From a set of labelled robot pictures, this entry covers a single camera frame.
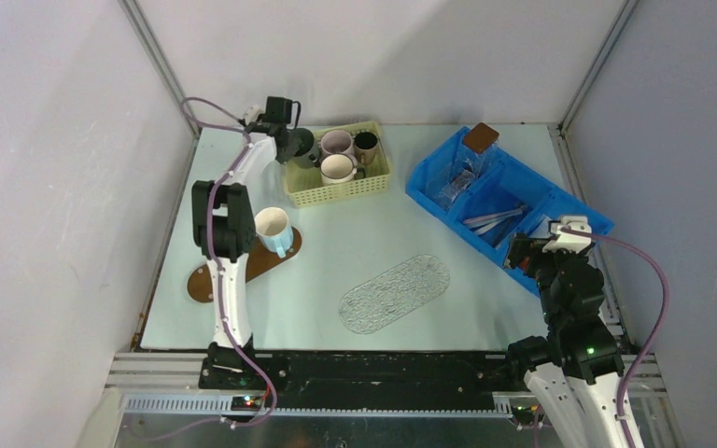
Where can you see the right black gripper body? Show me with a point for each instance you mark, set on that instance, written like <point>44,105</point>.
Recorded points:
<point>538,264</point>

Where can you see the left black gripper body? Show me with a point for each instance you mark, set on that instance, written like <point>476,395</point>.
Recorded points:
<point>286,153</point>

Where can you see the dark grey mug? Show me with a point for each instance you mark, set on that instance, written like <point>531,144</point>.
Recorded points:
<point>306,151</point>

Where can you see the pink mug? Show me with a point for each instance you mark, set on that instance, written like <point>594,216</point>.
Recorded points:
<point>336,142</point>

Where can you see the white ribbed mug black rim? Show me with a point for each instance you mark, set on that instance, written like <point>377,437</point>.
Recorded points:
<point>340,168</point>

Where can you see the light blue mug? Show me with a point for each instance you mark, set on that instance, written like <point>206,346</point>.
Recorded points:
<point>274,229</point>

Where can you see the clear container with brown lid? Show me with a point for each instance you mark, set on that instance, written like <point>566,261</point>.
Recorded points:
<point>476,149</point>

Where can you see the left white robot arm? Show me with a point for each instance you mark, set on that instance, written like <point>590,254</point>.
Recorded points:
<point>223,224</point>

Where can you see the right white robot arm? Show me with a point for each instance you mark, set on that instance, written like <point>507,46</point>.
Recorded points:
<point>576,371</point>

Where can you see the light blue toothbrush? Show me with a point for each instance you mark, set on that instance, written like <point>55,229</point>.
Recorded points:
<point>492,224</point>

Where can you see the brown wooden oval tray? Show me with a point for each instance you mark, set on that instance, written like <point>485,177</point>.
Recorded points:
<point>260,261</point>

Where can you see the clear textured oval tray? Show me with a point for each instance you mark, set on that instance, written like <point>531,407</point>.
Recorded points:
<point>393,294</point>

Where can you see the yellow perforated plastic basket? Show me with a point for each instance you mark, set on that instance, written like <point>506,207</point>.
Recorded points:
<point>305,187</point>

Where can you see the blue plastic divided bin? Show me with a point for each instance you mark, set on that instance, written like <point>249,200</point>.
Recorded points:
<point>506,183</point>

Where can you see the brown mug black inside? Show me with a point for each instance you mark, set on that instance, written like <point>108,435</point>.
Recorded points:
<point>365,147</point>

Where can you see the clear textured plastic box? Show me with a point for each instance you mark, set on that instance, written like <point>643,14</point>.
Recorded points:
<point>449,193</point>

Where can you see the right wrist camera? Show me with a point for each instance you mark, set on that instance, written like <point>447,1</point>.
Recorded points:
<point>570,233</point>

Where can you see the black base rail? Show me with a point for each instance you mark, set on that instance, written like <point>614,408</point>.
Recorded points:
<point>374,381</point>

